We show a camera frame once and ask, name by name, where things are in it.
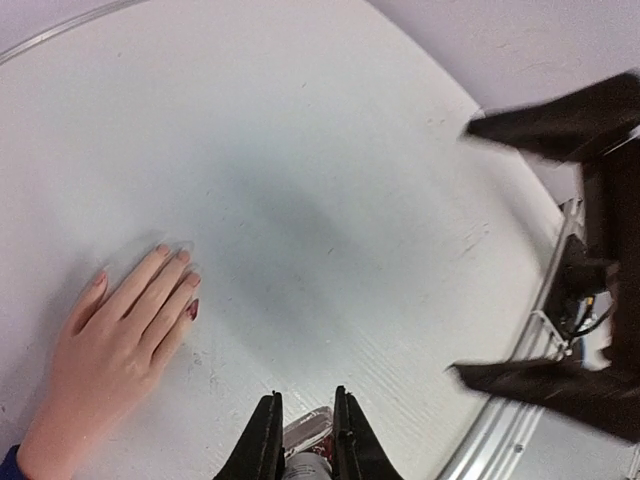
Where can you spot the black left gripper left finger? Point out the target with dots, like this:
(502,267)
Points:
(259,452)

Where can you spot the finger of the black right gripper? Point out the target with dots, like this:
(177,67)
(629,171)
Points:
(606,400)
(557,128)

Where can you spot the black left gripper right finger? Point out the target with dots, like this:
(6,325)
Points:
(357,453)

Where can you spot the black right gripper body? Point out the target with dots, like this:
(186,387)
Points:
(611,190)

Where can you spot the red nail polish bottle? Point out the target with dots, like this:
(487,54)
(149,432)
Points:
(311,433)

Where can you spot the white nail polish cap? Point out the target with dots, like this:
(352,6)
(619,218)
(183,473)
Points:
(307,466)

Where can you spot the mannequin hand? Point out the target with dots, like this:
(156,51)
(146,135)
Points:
(110,354)

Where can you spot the blue white red sleeve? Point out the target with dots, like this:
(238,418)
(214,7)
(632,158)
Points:
(9,468)

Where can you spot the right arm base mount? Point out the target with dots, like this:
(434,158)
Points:
(577,281)

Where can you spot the aluminium table frame rail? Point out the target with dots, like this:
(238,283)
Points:
(499,435)

